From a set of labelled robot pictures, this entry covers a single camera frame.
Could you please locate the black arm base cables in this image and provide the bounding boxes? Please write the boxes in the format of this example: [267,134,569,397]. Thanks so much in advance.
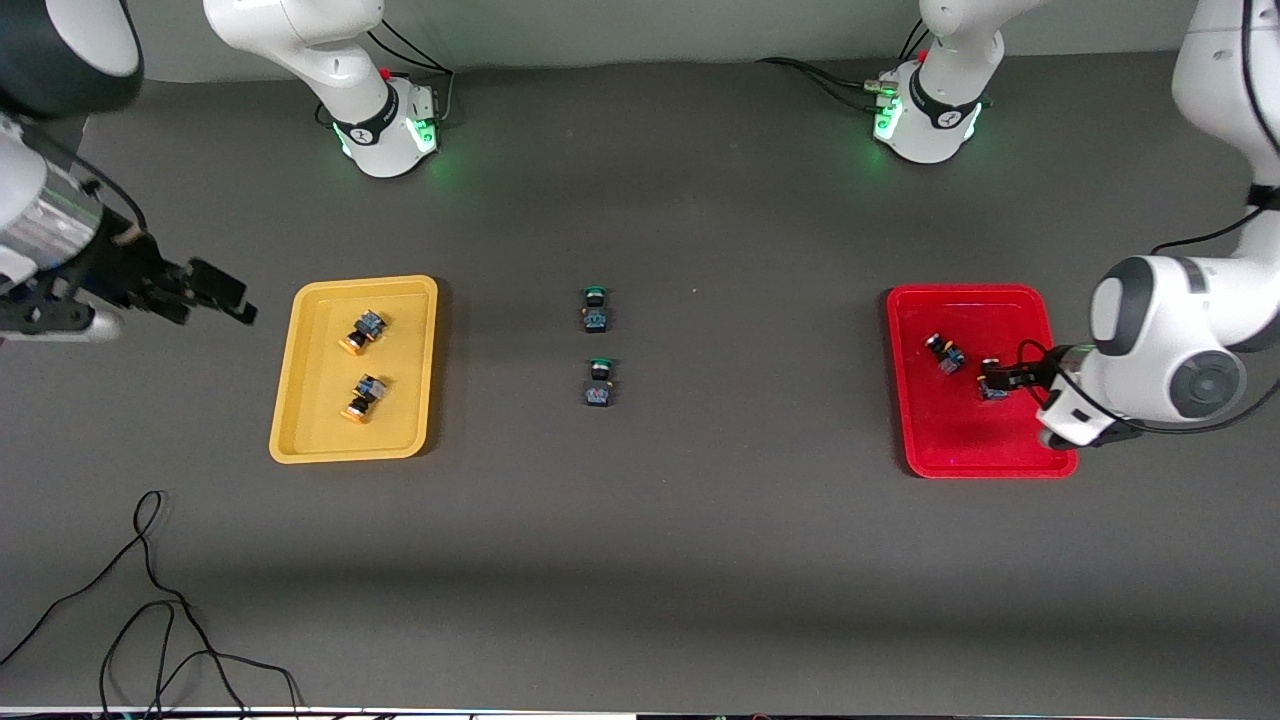
[754,18,931,113]
[315,18,458,129]

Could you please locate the red plastic tray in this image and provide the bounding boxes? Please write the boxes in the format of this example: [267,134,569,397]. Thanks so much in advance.
[886,284,1079,480]

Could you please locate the yellow plastic tray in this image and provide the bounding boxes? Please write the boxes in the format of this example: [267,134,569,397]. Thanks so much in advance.
[268,275,440,466]

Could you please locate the yellow push button switch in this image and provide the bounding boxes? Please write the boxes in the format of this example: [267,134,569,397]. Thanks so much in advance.
[339,374,390,424]
[339,309,390,357]

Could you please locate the black loose table cable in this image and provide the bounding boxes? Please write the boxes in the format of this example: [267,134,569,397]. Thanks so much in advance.
[0,489,303,720]

